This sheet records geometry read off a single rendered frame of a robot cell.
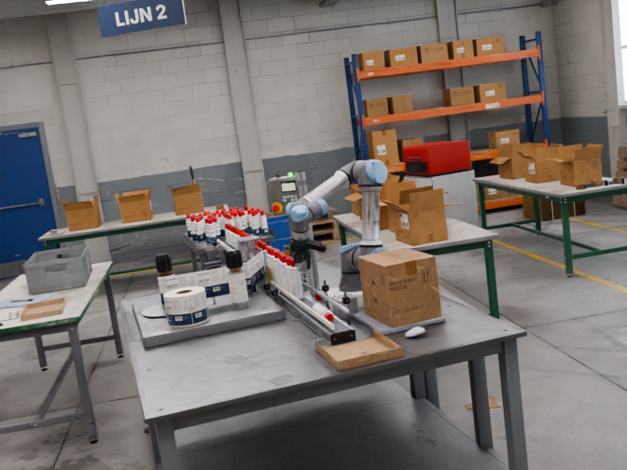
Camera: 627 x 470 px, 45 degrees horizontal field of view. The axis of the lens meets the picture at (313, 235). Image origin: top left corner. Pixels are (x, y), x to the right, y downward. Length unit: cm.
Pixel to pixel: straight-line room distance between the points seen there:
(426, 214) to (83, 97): 709
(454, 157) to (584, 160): 216
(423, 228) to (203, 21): 680
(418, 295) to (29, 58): 906
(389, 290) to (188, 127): 842
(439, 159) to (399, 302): 605
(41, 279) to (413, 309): 307
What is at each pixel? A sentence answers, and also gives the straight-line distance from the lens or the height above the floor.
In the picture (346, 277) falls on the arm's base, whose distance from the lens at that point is 382.
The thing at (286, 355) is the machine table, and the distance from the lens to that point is 316.
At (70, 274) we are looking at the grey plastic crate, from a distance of 560.
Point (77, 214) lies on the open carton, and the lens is 943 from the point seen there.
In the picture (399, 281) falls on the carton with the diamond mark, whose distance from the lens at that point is 325.
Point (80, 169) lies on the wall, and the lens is 1149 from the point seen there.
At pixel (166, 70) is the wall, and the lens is 1145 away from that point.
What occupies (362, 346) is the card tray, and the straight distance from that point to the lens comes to 314.
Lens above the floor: 179
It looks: 9 degrees down
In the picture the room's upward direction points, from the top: 8 degrees counter-clockwise
